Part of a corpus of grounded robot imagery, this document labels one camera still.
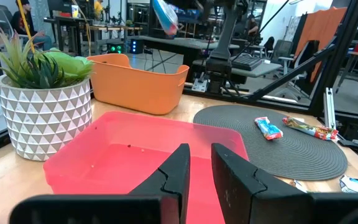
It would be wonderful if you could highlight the blue and red granola bar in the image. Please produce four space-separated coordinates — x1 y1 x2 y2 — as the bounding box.
152 0 179 36
254 116 284 141

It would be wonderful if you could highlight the person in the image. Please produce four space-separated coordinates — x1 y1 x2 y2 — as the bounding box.
11 0 54 50
93 0 104 19
247 14 260 37

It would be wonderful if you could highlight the grey round woven placemat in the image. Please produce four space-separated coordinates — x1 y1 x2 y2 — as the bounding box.
193 104 349 182

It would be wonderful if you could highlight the yellow hanging cable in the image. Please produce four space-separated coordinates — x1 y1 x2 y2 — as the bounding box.
16 0 36 54

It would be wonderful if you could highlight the orange partition panel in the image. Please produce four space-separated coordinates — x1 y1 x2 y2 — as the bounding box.
293 6 347 82

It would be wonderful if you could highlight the black aluminium table frame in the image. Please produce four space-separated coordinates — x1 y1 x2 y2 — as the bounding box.
181 0 358 169

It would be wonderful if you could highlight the dark work table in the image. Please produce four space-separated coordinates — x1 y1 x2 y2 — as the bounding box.
127 35 241 65

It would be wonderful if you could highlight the silver aluminium bracket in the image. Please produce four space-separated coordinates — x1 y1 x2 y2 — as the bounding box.
323 87 337 130

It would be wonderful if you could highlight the red and green granola bar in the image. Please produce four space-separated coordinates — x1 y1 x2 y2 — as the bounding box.
282 116 339 141

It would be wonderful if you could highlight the red plastic tray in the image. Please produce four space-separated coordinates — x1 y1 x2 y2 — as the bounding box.
43 111 250 224

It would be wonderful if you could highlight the black device with green lights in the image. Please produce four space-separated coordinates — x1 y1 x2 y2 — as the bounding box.
106 39 126 54

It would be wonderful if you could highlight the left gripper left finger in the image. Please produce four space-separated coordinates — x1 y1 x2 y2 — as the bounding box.
9 143 191 224

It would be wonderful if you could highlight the grey desk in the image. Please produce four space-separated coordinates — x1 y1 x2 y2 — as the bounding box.
193 57 283 78

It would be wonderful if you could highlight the orange plastic basket with handles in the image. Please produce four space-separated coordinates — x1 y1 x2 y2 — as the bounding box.
86 53 190 116

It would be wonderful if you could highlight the black device with blue lights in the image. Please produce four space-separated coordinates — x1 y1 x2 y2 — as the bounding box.
130 39 145 54

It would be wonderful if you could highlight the black office chair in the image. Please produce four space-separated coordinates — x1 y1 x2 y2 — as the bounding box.
272 39 321 100

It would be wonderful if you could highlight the silver white granola bar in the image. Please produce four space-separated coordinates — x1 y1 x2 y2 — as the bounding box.
289 179 307 193

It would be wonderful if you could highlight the succulent in white patterned pot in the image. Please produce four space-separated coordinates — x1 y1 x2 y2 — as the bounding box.
0 26 94 162

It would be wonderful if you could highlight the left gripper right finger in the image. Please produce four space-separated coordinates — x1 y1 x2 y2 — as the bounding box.
211 142 358 224

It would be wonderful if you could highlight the black keyboard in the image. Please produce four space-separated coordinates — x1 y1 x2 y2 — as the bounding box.
231 53 264 72

